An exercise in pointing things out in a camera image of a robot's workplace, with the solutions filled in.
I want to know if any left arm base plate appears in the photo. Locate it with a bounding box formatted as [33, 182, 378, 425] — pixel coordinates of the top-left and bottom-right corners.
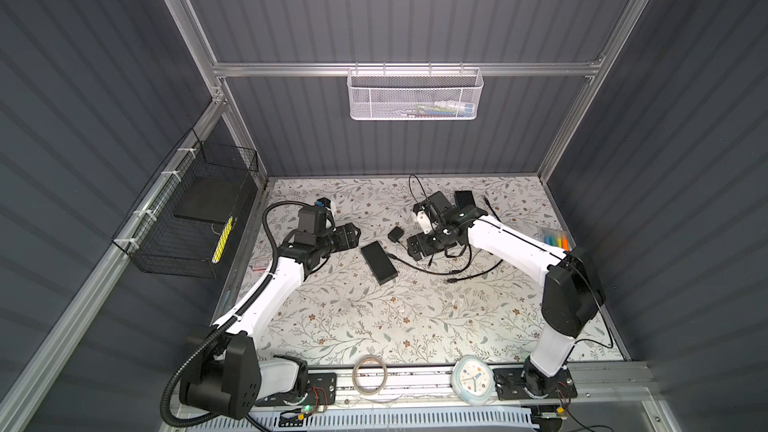
[255, 372, 338, 407]

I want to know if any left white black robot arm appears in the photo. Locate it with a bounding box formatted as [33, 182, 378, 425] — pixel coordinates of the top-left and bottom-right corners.
[159, 198, 361, 428]

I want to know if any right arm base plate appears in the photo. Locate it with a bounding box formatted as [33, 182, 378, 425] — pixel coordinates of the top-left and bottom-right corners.
[493, 364, 578, 401]

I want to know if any black flat box in basket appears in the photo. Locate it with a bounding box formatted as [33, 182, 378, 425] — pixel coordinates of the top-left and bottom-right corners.
[174, 177, 241, 225]

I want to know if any highlighter marker pack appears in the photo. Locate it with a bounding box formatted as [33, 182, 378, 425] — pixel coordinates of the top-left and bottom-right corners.
[542, 229, 571, 251]

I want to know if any floral table mat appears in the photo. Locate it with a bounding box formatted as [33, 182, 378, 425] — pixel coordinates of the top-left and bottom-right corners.
[257, 176, 560, 365]

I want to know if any black power adapter left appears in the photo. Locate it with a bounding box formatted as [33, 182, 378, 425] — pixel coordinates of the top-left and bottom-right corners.
[387, 226, 405, 243]

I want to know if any white round clock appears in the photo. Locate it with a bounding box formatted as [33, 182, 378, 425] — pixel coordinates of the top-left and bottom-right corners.
[450, 355, 495, 406]

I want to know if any black wire basket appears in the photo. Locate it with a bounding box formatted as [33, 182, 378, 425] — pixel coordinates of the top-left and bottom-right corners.
[113, 133, 260, 279]

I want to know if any clear tape roll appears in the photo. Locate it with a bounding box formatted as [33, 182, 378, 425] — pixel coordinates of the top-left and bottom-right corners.
[351, 355, 389, 396]

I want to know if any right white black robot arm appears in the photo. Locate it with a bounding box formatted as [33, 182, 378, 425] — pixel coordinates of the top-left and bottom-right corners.
[406, 192, 605, 397]

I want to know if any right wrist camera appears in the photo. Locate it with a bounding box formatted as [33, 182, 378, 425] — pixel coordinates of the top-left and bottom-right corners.
[413, 210, 432, 234]

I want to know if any small red white card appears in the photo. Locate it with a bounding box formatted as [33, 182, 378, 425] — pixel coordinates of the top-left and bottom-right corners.
[251, 260, 270, 273]

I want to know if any yellow black striped item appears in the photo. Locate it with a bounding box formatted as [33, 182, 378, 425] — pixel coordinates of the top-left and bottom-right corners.
[211, 216, 236, 264]

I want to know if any white wire mesh basket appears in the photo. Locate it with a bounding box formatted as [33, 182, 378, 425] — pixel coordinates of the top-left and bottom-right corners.
[346, 67, 484, 121]

